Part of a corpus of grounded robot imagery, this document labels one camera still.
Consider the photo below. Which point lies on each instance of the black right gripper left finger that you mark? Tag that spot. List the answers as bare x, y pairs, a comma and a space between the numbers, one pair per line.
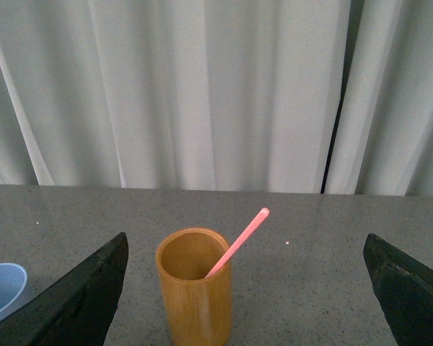
78, 309

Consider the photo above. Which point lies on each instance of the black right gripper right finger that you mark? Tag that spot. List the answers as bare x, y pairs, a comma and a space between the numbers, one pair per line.
404, 289

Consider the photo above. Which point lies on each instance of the blue plastic cup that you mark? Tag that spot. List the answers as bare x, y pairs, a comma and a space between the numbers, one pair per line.
15, 289

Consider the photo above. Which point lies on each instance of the pink chopstick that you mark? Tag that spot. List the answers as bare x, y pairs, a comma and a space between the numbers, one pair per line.
261, 216

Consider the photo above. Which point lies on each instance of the bamboo chopstick holder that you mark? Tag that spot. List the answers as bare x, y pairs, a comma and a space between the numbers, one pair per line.
198, 308

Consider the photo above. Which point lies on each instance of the white curtain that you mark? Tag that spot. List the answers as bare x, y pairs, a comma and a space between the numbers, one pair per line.
281, 96

